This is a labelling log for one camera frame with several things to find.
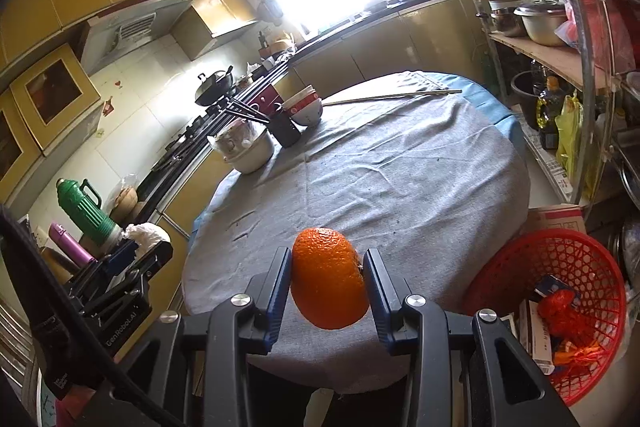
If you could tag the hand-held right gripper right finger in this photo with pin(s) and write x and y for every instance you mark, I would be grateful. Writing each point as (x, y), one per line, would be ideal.
(380, 302)

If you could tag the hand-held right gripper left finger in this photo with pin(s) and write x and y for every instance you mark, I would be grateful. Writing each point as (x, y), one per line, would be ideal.
(277, 302)

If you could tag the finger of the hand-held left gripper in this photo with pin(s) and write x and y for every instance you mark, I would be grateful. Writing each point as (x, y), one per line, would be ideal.
(157, 257)
(122, 254)

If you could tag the white tissue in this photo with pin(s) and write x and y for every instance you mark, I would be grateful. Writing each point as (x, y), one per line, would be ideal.
(147, 234)

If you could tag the orange fruit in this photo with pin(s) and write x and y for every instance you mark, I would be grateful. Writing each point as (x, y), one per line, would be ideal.
(330, 282)

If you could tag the red plastic basket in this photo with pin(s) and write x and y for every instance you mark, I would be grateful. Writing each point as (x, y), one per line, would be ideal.
(500, 267)

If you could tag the red plastic bag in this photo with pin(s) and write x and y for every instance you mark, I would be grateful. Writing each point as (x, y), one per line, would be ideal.
(562, 314)

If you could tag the brown clay pot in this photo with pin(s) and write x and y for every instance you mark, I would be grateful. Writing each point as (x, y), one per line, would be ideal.
(125, 204)

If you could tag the pink bottle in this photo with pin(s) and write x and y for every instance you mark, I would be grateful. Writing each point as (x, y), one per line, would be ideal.
(70, 244)

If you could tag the green thermos jug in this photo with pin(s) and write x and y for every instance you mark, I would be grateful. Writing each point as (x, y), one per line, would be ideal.
(87, 212)

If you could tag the gas stove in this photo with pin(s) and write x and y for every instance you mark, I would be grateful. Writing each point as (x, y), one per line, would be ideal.
(195, 137)

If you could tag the round table with grey cloth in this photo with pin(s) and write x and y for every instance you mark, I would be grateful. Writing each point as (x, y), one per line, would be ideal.
(400, 167)

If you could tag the large white bowl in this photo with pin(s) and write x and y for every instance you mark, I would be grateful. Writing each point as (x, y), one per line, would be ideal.
(255, 154)

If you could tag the plastic-wrapped bowls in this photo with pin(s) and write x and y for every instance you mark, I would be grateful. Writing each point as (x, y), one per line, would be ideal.
(237, 134)

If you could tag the yellow glass-door cabinets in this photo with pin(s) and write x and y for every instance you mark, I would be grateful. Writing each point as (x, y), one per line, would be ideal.
(45, 107)

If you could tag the black chopstick holder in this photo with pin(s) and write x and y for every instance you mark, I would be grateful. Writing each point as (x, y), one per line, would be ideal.
(285, 129)

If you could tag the black wok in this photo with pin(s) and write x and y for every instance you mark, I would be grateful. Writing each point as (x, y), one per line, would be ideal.
(215, 89)

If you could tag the cardboard box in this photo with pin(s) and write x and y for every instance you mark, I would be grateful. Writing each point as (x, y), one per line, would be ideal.
(555, 219)

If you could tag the maroon cabinet door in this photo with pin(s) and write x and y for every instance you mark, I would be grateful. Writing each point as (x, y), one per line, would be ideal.
(267, 96)

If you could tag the stack of red-rimmed bowls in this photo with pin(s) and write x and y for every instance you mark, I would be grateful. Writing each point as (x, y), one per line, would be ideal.
(304, 107)

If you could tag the long thin stick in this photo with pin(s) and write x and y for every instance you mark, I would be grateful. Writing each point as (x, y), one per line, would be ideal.
(390, 97)

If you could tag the range hood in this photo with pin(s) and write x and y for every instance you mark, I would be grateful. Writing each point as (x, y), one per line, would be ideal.
(125, 37)

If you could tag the blue table cover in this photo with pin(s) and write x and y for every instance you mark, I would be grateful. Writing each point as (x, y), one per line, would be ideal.
(500, 117)

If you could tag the knife block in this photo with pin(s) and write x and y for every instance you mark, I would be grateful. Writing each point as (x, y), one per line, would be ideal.
(265, 44)

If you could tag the black bucket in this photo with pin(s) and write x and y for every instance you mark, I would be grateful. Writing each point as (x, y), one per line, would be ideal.
(524, 99)

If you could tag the yellow plastic bag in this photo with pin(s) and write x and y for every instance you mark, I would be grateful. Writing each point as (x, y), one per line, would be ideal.
(570, 137)

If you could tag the cooking oil bottle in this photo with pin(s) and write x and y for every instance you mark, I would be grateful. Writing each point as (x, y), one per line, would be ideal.
(549, 114)

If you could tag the yellow kitchen counter cabinets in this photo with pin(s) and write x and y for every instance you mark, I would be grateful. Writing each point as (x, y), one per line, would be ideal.
(400, 42)

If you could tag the hanging cloth bundle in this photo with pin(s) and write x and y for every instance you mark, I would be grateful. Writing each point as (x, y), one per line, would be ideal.
(270, 9)

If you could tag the white metal shelf rack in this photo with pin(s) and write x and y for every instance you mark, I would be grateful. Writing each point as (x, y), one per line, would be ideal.
(550, 57)

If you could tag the small steel pot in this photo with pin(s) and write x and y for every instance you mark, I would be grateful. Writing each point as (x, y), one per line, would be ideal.
(506, 18)

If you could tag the large steel pot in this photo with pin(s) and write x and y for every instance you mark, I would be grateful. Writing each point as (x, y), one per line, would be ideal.
(541, 24)

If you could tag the pink plastic bag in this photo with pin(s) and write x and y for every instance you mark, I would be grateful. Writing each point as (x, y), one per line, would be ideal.
(569, 34)

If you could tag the chrome dish rack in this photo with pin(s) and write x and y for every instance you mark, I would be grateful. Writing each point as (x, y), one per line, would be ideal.
(600, 57)

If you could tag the small yellow wall cabinet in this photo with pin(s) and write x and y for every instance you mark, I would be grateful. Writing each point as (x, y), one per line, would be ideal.
(215, 22)

